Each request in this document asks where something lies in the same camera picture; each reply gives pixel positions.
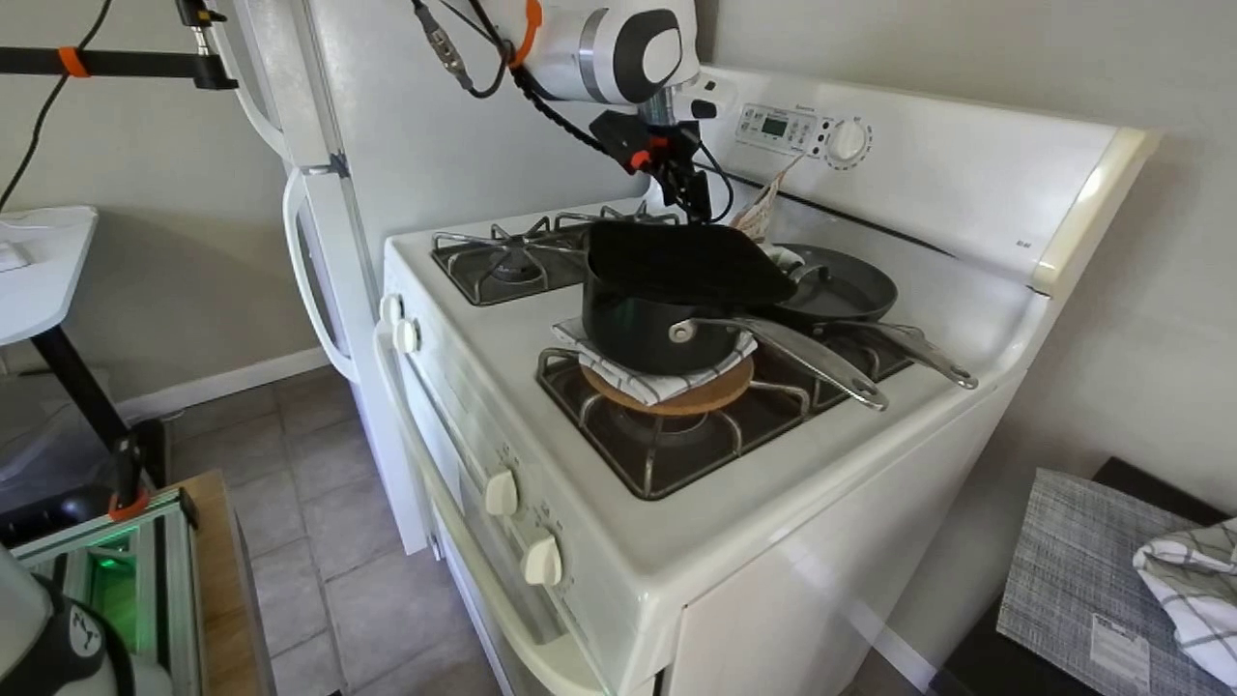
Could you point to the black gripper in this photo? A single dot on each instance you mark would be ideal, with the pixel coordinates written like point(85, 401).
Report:
point(679, 139)

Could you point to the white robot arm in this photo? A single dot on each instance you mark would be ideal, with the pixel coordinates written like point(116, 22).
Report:
point(603, 44)

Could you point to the black frying pan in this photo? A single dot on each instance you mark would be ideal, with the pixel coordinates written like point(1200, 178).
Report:
point(843, 287)

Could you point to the black cooking pot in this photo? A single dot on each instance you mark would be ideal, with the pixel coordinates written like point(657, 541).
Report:
point(657, 309)

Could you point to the white stove timer dial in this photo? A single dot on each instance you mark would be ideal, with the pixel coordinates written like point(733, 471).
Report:
point(848, 139)

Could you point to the black burner grate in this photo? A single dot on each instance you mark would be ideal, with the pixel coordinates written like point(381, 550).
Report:
point(671, 456)
point(502, 273)

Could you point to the round wooden trivet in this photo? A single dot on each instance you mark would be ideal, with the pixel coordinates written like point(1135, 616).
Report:
point(701, 401)

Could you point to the white refrigerator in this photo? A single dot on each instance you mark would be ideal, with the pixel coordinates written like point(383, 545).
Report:
point(428, 139)

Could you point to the white stove knob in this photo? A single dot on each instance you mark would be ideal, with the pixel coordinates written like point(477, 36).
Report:
point(499, 492)
point(408, 336)
point(390, 309)
point(541, 562)

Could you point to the white gas stove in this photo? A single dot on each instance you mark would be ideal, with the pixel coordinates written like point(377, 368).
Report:
point(719, 514)

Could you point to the grey woven mat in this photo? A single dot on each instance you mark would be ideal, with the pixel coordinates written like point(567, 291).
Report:
point(1067, 582)

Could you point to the black horizontal bar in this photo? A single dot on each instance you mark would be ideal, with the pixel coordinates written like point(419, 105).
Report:
point(140, 64)

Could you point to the black side table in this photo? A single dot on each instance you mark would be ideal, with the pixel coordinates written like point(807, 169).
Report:
point(1018, 670)

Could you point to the wooden base board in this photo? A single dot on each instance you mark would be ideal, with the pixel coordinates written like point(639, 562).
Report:
point(232, 593)

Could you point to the black metal stand leg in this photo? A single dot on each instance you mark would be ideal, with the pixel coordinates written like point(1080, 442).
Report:
point(81, 388)

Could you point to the orange clamp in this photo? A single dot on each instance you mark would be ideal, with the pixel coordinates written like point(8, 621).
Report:
point(129, 495)

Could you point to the white black checked towel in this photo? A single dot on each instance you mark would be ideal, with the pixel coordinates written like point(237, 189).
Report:
point(1200, 593)

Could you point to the white folding table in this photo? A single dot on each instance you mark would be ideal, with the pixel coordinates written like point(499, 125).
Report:
point(45, 276)

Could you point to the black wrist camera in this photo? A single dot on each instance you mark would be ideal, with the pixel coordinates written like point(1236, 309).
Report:
point(618, 133)

